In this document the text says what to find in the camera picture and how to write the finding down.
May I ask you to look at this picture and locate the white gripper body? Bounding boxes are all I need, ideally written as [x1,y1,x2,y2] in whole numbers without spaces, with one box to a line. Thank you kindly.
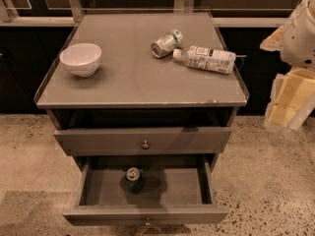
[281,0,315,68]

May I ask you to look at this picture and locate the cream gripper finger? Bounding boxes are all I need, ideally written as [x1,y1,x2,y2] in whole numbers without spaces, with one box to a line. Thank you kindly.
[260,26,284,51]
[264,67,315,132]

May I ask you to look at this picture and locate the dark green soda can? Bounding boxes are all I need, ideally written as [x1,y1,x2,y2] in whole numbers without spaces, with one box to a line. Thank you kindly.
[125,167,143,194]

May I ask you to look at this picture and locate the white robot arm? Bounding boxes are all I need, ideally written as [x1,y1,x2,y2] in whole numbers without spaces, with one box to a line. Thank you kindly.
[260,0,315,132]

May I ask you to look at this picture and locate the silver green can lying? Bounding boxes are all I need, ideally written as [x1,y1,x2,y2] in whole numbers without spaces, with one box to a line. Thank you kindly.
[151,29,183,58]

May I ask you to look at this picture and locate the grey drawer cabinet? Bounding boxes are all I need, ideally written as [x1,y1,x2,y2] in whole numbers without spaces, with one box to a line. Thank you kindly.
[33,12,250,227]

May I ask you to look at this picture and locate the grey open middle drawer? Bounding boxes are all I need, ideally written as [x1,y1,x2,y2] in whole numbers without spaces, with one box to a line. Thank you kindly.
[63,154,227,225]

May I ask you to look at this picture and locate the grey top drawer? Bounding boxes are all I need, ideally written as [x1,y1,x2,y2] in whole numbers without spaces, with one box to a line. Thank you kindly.
[54,127,231,156]

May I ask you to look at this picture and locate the round metal drawer knob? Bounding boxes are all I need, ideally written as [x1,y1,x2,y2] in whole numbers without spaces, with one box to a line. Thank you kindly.
[142,141,150,149]

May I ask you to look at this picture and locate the clear plastic water bottle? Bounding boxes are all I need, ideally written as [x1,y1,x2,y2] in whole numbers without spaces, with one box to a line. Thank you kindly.
[173,46,236,75]

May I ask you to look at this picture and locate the white ceramic bowl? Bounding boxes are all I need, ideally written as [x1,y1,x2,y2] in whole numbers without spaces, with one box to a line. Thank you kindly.
[59,43,102,77]

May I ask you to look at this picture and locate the metal window frame rail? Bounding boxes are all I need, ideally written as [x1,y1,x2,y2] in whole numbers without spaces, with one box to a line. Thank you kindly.
[0,0,302,28]

